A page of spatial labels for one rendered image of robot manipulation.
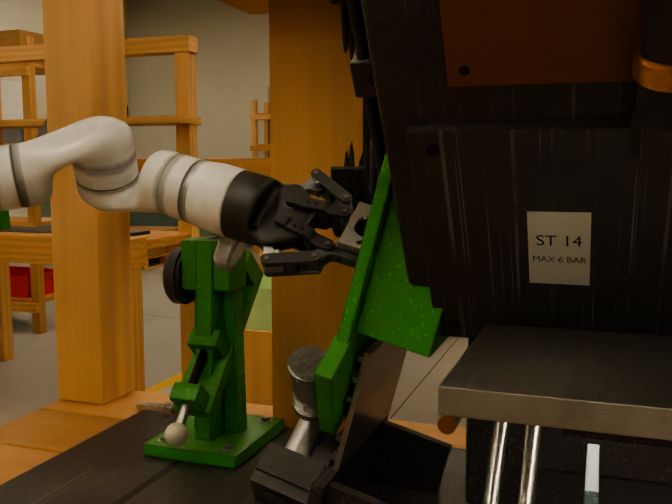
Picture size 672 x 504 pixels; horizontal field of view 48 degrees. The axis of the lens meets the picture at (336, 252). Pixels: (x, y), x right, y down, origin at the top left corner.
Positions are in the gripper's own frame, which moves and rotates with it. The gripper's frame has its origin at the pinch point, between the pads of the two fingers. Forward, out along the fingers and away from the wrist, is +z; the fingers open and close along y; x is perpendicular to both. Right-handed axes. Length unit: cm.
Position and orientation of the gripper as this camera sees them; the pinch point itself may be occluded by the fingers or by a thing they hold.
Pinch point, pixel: (361, 241)
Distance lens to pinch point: 76.6
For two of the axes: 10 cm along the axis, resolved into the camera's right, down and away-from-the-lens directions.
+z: 9.1, 2.8, -2.9
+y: 4.0, -7.6, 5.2
